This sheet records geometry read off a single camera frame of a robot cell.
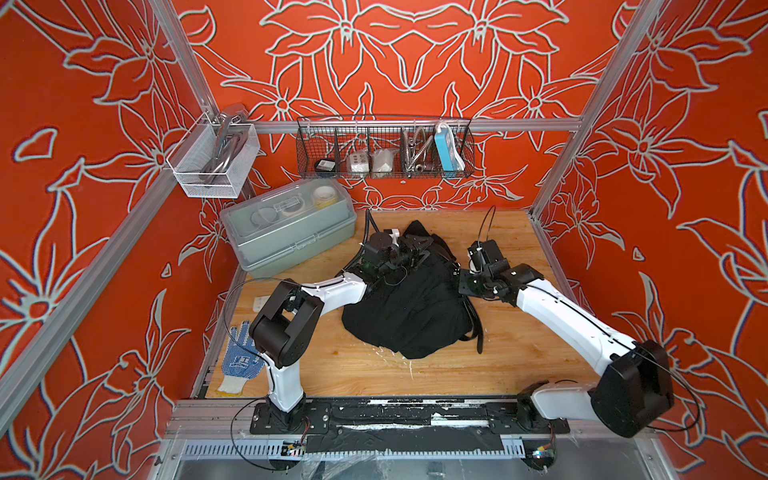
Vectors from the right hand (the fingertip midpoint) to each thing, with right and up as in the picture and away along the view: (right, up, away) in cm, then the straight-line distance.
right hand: (452, 282), depth 83 cm
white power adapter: (-27, +37, +10) cm, 47 cm away
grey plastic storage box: (-54, +16, +5) cm, 56 cm away
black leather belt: (+6, -11, -2) cm, 13 cm away
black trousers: (-10, -8, -1) cm, 13 cm away
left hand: (-5, +11, -2) cm, 13 cm away
